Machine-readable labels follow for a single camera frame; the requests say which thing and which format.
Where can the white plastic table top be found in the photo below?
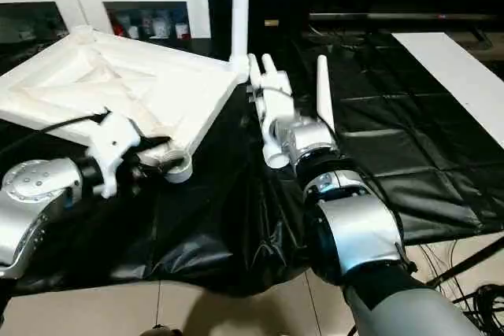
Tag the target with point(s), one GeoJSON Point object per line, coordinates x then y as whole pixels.
{"type": "Point", "coordinates": [102, 84]}

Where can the white plastic table leg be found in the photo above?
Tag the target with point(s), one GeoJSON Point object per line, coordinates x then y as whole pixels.
{"type": "Point", "coordinates": [276, 155]}
{"type": "Point", "coordinates": [324, 92]}
{"type": "Point", "coordinates": [240, 13]}
{"type": "Point", "coordinates": [269, 64]}

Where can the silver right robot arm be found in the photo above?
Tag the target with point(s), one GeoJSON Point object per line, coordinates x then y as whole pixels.
{"type": "Point", "coordinates": [354, 226]}

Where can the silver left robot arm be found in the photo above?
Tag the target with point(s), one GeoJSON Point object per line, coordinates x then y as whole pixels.
{"type": "Point", "coordinates": [35, 202]}

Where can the black plastic mat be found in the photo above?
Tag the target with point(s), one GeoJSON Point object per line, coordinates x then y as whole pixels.
{"type": "Point", "coordinates": [205, 226]}

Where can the white board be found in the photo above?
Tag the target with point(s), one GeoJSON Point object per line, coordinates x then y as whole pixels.
{"type": "Point", "coordinates": [461, 76]}

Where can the black stand base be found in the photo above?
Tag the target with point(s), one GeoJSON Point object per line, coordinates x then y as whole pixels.
{"type": "Point", "coordinates": [480, 304]}

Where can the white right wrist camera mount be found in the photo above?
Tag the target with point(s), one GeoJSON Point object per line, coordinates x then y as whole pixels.
{"type": "Point", "coordinates": [276, 104]}

